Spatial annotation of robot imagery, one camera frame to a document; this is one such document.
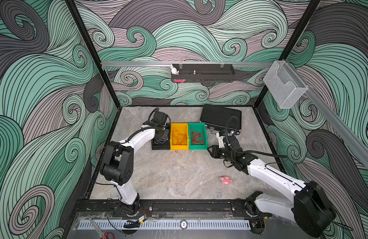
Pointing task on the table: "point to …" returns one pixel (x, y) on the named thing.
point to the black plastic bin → (165, 146)
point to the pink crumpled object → (225, 180)
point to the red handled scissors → (102, 234)
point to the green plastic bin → (196, 127)
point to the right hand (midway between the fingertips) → (209, 148)
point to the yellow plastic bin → (182, 127)
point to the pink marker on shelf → (178, 80)
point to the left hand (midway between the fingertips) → (161, 132)
